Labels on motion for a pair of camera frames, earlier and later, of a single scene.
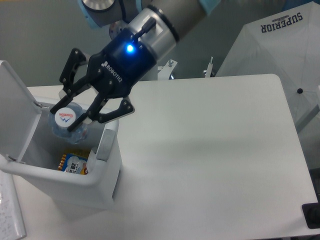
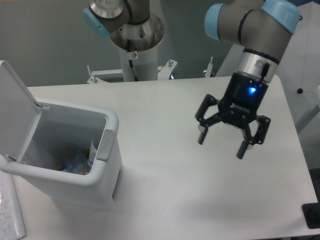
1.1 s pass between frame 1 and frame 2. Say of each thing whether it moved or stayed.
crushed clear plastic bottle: moved
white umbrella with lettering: stayed
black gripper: moved
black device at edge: stayed
